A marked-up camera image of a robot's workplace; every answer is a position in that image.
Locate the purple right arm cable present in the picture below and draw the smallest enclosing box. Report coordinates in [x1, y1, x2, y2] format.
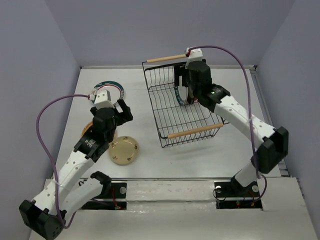
[186, 45, 268, 201]

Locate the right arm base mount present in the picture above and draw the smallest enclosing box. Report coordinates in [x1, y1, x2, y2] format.
[212, 181, 263, 210]

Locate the woven tan plate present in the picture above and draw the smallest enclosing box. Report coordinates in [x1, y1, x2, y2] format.
[80, 121, 118, 140]

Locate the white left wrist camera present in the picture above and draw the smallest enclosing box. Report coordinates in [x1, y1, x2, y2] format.
[89, 89, 115, 110]

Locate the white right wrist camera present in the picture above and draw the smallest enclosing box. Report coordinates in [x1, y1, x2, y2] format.
[185, 47, 203, 62]

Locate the white plate teal lettered rim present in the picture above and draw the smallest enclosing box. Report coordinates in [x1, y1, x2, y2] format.
[174, 86, 189, 106]

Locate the beige floral plate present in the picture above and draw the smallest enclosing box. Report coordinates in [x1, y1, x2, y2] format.
[107, 136, 140, 166]

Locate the white plate teal red rim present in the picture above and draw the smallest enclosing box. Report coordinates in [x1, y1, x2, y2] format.
[91, 80, 125, 106]

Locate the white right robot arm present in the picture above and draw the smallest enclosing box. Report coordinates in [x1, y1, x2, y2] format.
[173, 60, 289, 196]

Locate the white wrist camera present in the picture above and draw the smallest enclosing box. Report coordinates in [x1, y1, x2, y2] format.
[89, 89, 115, 110]
[185, 47, 203, 62]

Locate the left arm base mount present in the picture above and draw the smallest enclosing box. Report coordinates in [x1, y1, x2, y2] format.
[81, 181, 127, 211]

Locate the black wire dish rack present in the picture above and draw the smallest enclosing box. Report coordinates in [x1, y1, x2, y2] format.
[142, 61, 227, 148]

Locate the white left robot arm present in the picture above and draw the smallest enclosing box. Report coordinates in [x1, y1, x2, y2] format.
[19, 99, 133, 240]

